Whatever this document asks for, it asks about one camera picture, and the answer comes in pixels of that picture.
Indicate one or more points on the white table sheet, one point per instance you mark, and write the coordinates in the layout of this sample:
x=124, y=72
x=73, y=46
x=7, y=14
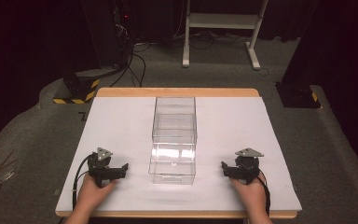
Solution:
x=230, y=130

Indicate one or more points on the black stand with hazard-striped base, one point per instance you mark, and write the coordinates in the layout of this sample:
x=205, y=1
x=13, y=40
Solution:
x=80, y=85

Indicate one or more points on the person's right hand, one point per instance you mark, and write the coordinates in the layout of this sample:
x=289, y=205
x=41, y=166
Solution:
x=252, y=194

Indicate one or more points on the white metal stand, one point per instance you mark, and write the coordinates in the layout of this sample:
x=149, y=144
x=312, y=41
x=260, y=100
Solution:
x=222, y=21

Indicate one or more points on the clear plastic drawer housing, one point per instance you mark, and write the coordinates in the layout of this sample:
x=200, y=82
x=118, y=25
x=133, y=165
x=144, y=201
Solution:
x=174, y=119

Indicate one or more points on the person's left hand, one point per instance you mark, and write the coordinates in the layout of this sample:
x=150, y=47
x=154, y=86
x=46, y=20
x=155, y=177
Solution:
x=91, y=194

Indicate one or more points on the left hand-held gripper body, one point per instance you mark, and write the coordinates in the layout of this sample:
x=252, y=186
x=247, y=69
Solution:
x=100, y=165

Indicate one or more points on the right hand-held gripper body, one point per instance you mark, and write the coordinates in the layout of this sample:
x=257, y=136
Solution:
x=246, y=166

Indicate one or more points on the clear plastic drawer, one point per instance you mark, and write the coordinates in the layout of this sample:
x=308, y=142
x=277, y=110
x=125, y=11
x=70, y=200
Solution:
x=172, y=165

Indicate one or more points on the wooden table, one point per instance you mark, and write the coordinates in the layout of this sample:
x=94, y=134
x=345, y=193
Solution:
x=180, y=92

